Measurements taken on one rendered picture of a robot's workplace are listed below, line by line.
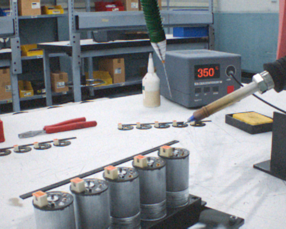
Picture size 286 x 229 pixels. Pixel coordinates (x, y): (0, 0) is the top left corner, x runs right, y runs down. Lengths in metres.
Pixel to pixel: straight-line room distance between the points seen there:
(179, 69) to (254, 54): 5.41
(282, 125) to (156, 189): 0.19
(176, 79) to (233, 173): 0.34
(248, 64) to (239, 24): 0.63
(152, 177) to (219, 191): 0.13
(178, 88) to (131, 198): 0.49
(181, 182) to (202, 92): 0.43
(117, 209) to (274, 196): 0.17
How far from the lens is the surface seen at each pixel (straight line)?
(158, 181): 0.29
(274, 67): 0.30
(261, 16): 6.01
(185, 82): 0.71
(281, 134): 0.43
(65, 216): 0.24
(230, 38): 6.44
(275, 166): 0.45
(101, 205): 0.25
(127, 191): 0.27
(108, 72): 5.01
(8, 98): 4.45
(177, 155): 0.30
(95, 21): 2.87
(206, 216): 0.32
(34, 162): 0.50
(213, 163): 0.47
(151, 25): 0.26
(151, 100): 0.75
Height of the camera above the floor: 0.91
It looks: 13 degrees down
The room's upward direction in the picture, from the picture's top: 2 degrees counter-clockwise
